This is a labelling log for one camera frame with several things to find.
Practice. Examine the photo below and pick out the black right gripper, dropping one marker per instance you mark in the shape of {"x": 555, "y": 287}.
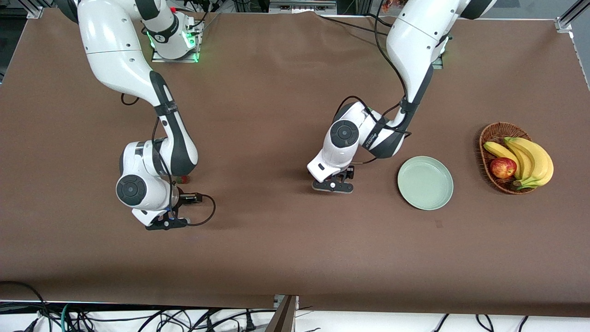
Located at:
{"x": 189, "y": 198}

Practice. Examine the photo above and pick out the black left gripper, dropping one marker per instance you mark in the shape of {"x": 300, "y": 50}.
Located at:
{"x": 346, "y": 174}

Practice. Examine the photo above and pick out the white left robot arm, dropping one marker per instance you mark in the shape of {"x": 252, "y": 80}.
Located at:
{"x": 415, "y": 37}

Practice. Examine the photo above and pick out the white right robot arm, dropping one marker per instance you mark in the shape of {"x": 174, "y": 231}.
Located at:
{"x": 110, "y": 41}

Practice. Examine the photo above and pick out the light green round plate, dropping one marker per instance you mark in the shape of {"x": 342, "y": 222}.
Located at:
{"x": 421, "y": 180}

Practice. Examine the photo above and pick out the brown table cover mat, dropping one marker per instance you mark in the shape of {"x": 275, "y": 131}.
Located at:
{"x": 276, "y": 115}

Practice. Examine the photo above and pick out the brown wooden beam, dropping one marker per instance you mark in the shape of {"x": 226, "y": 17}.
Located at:
{"x": 281, "y": 318}

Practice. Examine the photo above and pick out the brown wicker basket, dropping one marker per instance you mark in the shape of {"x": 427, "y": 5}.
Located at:
{"x": 495, "y": 131}

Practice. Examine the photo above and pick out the red yellow apple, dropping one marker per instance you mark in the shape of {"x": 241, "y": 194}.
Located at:
{"x": 503, "y": 168}

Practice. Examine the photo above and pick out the grey metal equipment box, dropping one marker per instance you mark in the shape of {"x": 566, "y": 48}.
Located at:
{"x": 302, "y": 5}

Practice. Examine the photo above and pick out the yellow banana bunch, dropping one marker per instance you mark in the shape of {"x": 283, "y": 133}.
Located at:
{"x": 539, "y": 161}

